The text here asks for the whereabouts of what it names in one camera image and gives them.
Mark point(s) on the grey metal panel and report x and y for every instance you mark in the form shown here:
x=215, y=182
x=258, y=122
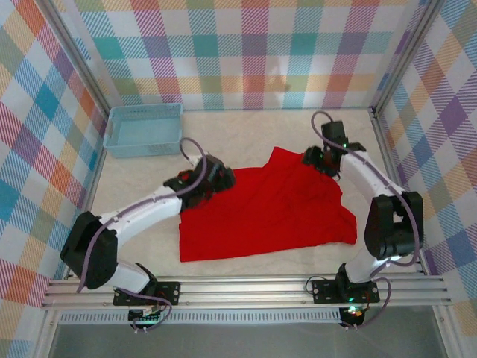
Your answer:
x=242, y=341

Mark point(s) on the control board with green light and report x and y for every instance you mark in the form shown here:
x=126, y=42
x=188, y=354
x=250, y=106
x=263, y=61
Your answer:
x=354, y=312
x=147, y=315

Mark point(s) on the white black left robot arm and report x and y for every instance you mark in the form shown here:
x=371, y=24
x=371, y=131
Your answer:
x=145, y=210

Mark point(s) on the red t-shirt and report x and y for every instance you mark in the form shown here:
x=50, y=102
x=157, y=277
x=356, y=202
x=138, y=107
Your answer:
x=261, y=216

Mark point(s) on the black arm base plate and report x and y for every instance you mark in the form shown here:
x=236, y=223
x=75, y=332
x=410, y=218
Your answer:
x=167, y=292
x=324, y=292

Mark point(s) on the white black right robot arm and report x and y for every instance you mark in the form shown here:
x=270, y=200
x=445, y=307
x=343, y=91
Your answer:
x=365, y=175

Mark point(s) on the aluminium frame floor rail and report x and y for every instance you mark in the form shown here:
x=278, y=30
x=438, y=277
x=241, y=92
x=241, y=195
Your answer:
x=96, y=175
x=379, y=128

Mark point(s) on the aluminium frame post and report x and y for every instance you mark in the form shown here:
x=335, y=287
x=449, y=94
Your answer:
x=404, y=56
x=83, y=65

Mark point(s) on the light blue plastic basket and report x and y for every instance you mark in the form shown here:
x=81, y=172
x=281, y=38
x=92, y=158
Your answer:
x=145, y=130

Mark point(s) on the aluminium mounting rail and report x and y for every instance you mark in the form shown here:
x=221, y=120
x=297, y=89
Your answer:
x=242, y=289

